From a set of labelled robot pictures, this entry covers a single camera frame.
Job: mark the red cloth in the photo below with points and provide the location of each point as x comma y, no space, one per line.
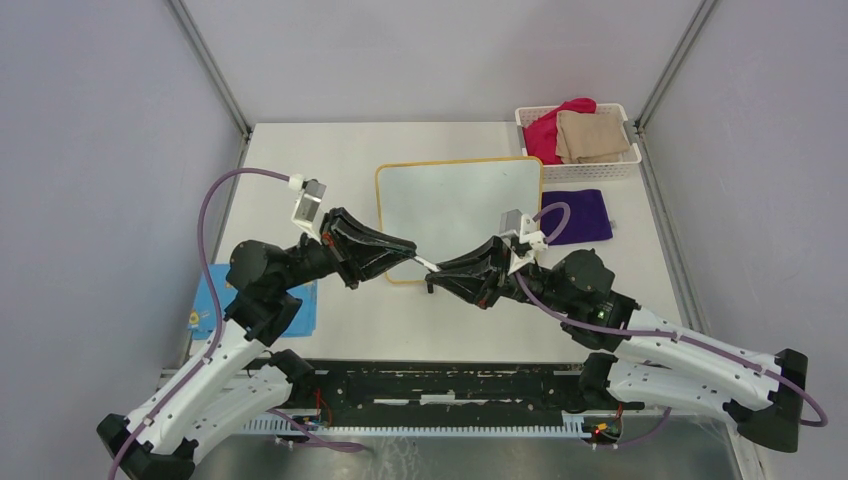
541,135

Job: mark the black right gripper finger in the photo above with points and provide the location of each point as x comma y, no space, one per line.
488,260
474,289

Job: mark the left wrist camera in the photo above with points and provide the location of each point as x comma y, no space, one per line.
307,214

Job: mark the blue patterned cloth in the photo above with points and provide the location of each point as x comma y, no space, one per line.
202,318

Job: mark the yellow framed whiteboard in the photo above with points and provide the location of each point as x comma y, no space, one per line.
449,208

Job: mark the purple cloth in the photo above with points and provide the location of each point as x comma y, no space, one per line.
589,220

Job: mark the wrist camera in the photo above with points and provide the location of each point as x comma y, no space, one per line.
521,235
307,214

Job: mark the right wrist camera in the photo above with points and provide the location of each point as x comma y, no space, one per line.
521,235

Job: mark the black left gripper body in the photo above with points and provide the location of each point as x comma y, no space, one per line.
335,249

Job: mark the red capped whiteboard marker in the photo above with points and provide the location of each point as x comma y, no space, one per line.
428,265

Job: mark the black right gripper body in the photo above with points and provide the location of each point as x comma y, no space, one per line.
513,285

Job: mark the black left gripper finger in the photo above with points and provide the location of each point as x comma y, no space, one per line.
362,237
365,259

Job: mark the white perforated basket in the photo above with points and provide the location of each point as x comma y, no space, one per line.
628,162

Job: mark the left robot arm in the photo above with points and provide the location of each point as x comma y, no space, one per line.
172,432

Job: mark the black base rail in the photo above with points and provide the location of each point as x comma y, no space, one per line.
409,394

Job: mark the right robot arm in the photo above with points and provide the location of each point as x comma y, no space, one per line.
638,356

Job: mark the beige cloth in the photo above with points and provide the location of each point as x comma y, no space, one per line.
586,138

